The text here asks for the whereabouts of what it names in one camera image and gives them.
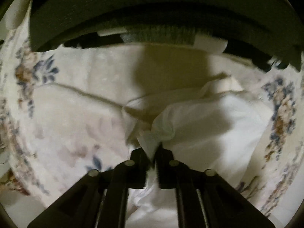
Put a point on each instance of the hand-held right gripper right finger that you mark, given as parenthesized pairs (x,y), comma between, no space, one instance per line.
(163,163)

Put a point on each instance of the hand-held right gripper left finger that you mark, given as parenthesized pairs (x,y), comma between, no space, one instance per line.
(140,163)

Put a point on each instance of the white small garment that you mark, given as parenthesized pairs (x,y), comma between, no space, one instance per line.
(213,123)

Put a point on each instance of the floral printed blanket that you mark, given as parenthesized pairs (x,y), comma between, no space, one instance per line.
(71,114)

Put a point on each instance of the white pillow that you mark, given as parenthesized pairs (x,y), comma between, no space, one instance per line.
(210,44)

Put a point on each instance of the grey knitted cloth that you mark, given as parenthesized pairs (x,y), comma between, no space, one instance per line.
(159,34)

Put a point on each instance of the dark wooden headboard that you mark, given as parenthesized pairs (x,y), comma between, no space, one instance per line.
(152,9)

